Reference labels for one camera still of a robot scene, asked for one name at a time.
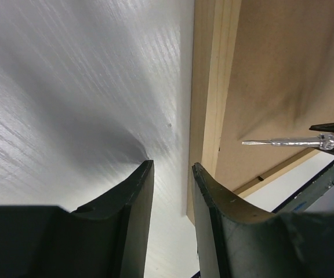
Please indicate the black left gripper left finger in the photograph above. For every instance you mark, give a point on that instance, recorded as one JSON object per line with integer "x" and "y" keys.
{"x": 106, "y": 237}

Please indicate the clear handled screwdriver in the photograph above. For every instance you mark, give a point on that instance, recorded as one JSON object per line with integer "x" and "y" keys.
{"x": 322, "y": 141}

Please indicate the wooden picture frame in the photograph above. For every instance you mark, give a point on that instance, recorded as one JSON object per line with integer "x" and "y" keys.
{"x": 261, "y": 69}

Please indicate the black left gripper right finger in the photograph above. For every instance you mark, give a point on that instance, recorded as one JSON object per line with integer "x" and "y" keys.
{"x": 238, "y": 239}

